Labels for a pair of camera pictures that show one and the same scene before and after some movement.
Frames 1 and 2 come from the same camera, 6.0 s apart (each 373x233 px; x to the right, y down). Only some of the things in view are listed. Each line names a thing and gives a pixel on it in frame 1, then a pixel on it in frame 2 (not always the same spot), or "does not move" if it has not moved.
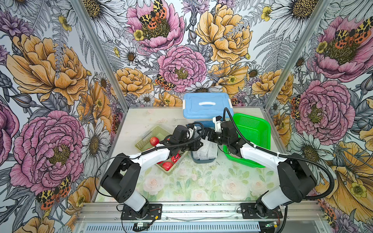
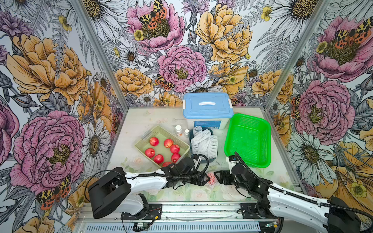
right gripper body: (216, 137) to (228, 179)
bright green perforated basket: (256, 128) does not move
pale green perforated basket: (143, 145) does not move
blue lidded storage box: (203, 107) does not move
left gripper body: (191, 145) to (194, 180)
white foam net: (209, 150) does not move
